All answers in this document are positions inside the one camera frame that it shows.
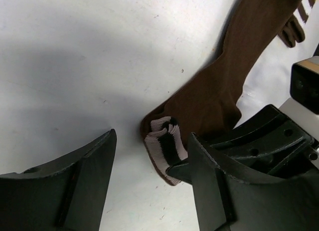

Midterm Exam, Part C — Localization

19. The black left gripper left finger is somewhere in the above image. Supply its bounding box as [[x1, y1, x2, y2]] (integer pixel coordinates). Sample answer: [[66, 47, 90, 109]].
[[0, 129, 117, 231]]

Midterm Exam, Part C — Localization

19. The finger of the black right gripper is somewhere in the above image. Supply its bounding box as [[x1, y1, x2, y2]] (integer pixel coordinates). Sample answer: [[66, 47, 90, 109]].
[[165, 160, 192, 185], [207, 105, 315, 178]]

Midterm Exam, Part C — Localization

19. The mustard yellow striped-cuff sock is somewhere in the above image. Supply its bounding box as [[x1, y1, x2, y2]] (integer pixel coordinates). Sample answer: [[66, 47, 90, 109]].
[[294, 0, 316, 26]]

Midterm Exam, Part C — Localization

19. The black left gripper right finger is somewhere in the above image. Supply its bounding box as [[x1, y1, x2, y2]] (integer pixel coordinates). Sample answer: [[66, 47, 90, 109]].
[[188, 134, 319, 231]]

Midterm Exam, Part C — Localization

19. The dark brown striped-cuff sock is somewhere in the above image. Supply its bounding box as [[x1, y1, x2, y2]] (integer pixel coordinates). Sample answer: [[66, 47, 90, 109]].
[[140, 0, 302, 186]]

